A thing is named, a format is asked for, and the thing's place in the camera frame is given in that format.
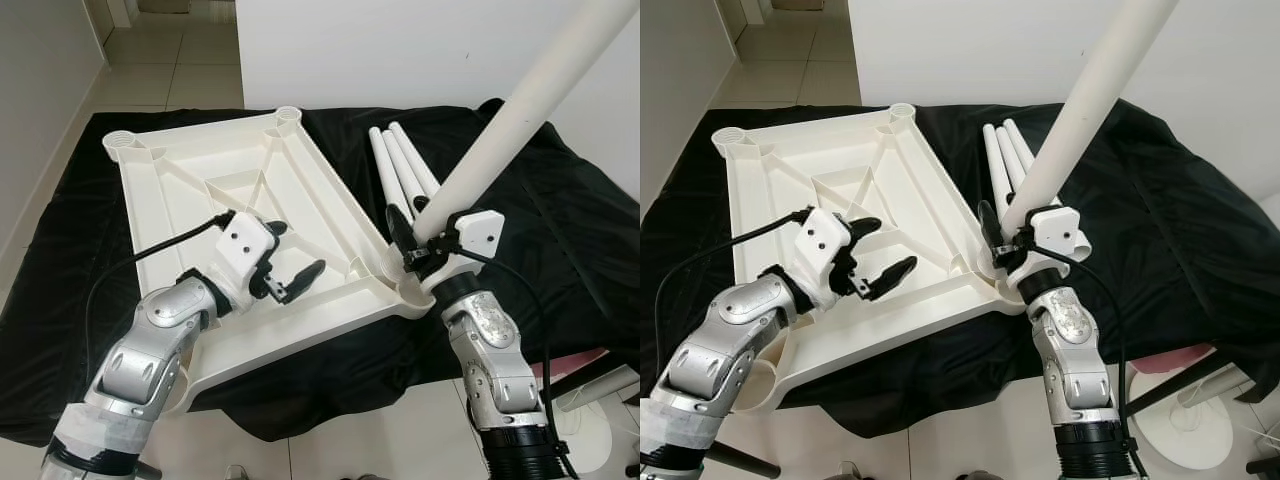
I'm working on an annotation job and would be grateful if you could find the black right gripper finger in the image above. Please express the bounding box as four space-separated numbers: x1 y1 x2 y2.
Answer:
977 200 1004 263
387 203 419 263

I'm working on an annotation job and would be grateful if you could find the white plastic table leg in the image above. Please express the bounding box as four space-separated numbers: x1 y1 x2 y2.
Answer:
381 127 426 206
390 121 441 196
368 126 413 216
412 0 640 246
1000 0 1181 241
995 124 1026 201
1003 118 1036 176
982 125 1013 216

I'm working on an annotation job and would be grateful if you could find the white plastic table top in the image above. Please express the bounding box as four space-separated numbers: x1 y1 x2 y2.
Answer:
103 105 436 416
712 103 1026 413

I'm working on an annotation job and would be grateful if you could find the black cloth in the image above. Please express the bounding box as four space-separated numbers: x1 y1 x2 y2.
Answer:
0 98 640 446
640 98 1280 441

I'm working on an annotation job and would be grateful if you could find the pink plastic seat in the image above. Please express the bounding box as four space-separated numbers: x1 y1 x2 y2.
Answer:
1135 343 1216 373
530 348 611 379

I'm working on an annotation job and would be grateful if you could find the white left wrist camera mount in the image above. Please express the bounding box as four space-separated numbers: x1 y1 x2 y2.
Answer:
790 208 859 311
215 210 281 301

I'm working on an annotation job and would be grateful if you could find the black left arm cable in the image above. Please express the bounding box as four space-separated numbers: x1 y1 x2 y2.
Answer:
648 207 813 351
83 212 236 391

